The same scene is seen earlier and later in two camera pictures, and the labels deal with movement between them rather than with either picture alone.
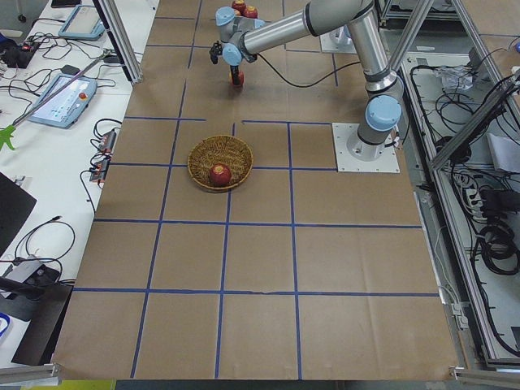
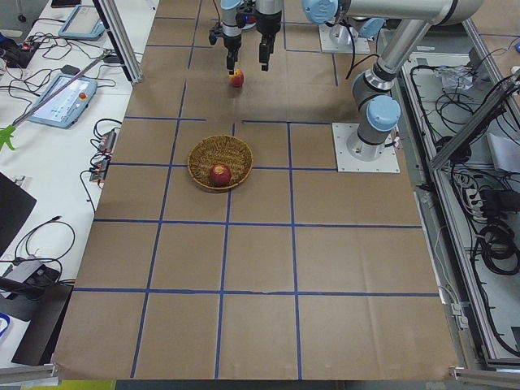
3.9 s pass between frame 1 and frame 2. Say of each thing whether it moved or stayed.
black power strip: stayed
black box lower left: stayed
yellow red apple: stayed
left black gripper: moved
